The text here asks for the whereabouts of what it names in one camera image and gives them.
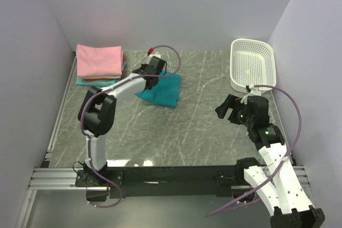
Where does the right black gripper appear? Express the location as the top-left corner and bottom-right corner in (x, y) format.
(215, 93), (254, 128)

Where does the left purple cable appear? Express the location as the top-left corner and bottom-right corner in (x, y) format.
(80, 44), (182, 209)

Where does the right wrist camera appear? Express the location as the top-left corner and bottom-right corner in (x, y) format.
(240, 85), (261, 105)

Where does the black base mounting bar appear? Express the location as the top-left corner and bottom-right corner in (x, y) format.
(75, 165), (252, 202)

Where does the white perforated plastic basket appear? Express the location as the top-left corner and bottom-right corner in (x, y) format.
(230, 38), (277, 93)

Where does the purple cable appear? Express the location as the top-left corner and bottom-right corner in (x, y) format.
(80, 44), (182, 209)
(204, 84), (303, 217)

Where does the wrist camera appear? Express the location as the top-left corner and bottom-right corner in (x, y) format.
(240, 85), (261, 105)
(147, 48), (161, 58)

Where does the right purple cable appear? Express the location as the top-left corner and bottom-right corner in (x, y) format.
(204, 84), (303, 217)

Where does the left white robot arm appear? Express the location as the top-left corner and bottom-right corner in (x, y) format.
(78, 52), (167, 186)

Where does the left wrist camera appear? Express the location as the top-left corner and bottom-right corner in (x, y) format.
(147, 48), (161, 58)

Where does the pink folded t-shirt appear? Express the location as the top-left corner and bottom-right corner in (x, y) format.
(76, 44), (123, 79)

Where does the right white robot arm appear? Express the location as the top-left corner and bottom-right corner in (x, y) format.
(215, 94), (325, 227)

